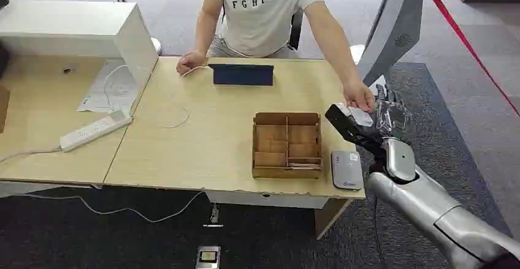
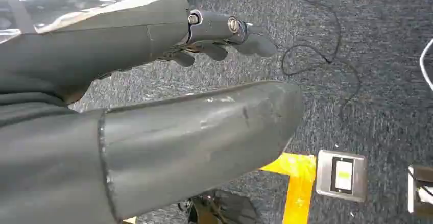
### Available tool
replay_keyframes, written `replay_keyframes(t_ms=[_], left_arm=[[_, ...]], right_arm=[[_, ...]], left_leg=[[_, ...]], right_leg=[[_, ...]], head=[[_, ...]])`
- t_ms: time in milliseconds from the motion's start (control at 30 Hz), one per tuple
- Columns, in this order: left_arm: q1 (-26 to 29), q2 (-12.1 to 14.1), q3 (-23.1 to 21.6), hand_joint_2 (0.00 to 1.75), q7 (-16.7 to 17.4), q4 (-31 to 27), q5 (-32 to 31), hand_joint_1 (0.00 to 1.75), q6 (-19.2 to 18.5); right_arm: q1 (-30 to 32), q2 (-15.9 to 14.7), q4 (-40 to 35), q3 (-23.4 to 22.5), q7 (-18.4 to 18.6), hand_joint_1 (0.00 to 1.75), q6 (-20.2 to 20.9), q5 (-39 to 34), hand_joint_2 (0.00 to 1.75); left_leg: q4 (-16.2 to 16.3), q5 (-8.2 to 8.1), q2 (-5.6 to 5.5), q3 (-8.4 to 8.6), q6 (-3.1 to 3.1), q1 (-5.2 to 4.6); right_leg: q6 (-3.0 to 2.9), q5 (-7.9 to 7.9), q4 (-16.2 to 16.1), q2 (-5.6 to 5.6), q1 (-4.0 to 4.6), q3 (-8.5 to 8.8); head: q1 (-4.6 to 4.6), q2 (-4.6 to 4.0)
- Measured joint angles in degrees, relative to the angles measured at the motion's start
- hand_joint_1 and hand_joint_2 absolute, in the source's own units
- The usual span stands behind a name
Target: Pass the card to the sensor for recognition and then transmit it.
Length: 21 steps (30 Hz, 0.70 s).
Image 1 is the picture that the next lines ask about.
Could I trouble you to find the person's left hand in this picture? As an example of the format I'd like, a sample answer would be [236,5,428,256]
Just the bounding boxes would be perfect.
[342,78,376,114]

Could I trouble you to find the person's right hand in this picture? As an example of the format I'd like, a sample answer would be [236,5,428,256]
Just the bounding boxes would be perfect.
[175,50,208,77]

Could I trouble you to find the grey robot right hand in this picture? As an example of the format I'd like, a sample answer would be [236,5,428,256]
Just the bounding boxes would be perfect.
[324,83,418,183]

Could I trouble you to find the white plastic card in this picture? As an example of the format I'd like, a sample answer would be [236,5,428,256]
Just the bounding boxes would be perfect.
[337,104,375,128]

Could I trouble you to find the wooden compartment box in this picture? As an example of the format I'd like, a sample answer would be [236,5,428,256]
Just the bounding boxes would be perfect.
[251,112,324,180]

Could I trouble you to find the tablet with blue cover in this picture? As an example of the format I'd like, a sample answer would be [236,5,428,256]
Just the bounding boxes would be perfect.
[208,63,275,87]

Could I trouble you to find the grey card reader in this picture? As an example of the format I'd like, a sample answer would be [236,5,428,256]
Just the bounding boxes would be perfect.
[331,150,364,191]

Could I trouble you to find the grey kiosk stand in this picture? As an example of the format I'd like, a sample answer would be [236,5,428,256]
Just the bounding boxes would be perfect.
[357,0,476,87]

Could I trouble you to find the person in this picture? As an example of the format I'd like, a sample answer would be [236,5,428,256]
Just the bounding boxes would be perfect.
[194,0,338,59]

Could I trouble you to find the black chair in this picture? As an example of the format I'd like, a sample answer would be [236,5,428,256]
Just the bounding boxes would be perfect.
[287,9,305,51]

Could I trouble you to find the wooden desk leg panel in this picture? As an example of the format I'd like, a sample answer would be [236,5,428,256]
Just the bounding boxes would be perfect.
[313,198,352,240]

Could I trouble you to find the printed paper sheet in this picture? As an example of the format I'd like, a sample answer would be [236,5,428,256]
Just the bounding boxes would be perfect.
[76,62,141,115]

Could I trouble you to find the white power strip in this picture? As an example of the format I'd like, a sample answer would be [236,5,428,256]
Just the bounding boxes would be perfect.
[59,110,133,153]

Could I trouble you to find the red barrier tape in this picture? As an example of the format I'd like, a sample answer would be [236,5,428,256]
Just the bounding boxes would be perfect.
[424,0,520,118]

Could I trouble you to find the white desk drawer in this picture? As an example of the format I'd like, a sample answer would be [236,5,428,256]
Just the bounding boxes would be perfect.
[205,190,330,210]

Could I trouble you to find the white desk shelf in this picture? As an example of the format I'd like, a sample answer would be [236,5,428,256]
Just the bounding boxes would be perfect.
[0,1,159,97]

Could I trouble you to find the white plug adapter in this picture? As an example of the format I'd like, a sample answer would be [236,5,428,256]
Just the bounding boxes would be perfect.
[203,204,223,228]

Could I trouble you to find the brown cardboard box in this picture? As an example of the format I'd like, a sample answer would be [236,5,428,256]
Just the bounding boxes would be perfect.
[0,86,11,134]

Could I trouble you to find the dark grey rug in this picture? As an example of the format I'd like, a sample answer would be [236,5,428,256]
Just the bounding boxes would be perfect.
[0,62,513,269]

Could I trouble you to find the metal floor socket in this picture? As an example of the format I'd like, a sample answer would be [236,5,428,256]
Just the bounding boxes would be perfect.
[196,246,221,269]

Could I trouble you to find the thin white tablet cable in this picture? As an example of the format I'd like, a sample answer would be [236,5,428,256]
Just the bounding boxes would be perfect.
[160,64,210,129]

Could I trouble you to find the thin white charger cable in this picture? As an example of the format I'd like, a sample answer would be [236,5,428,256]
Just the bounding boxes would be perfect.
[102,64,129,112]

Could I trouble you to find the white floor cable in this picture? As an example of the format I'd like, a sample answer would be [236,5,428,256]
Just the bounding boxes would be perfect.
[24,190,206,224]

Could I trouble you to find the white power strip cord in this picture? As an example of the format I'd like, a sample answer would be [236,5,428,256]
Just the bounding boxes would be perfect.
[0,147,63,164]

